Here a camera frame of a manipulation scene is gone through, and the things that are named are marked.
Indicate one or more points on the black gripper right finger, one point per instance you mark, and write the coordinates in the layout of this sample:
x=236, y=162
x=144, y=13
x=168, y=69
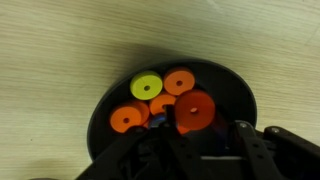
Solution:
x=274, y=154

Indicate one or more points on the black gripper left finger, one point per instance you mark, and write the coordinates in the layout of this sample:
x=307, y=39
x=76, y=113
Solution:
x=149, y=154

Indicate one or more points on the black bowl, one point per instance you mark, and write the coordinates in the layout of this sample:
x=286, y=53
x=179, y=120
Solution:
x=233, y=98

